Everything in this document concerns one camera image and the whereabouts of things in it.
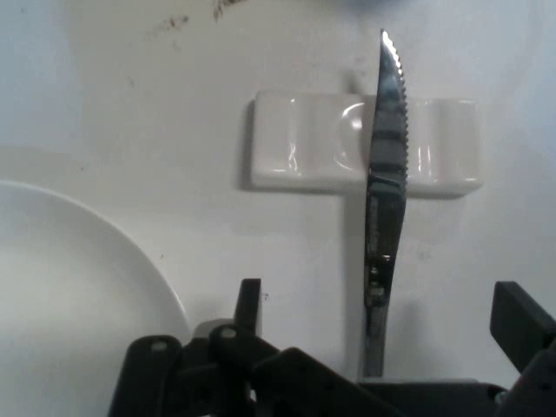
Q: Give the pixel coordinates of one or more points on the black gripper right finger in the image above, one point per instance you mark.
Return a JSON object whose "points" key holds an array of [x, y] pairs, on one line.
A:
{"points": [[521, 317]]}

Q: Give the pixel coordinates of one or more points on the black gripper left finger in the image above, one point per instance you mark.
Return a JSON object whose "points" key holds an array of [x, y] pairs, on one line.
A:
{"points": [[217, 373]]}

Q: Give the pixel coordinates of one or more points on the silver serrated table knife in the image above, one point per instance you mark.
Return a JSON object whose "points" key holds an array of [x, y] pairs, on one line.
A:
{"points": [[386, 143]]}

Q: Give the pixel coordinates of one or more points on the white round plate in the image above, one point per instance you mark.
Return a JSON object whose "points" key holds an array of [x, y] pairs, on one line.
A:
{"points": [[65, 282]]}

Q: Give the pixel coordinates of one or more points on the clear plastic box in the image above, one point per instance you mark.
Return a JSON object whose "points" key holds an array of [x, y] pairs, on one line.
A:
{"points": [[304, 143]]}

